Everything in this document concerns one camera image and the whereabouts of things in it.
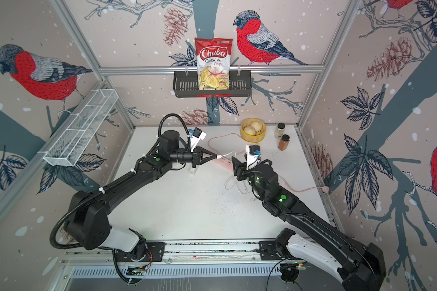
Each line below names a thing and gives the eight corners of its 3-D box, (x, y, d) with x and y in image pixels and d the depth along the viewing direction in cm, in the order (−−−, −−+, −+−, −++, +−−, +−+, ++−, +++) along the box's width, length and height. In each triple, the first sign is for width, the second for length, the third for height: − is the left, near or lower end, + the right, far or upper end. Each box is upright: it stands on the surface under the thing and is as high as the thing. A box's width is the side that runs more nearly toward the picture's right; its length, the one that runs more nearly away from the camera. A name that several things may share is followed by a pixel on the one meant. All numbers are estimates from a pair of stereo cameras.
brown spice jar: (279, 150, 110) (283, 140, 102) (277, 144, 113) (281, 134, 105) (286, 150, 110) (291, 140, 102) (284, 144, 113) (289, 134, 105)
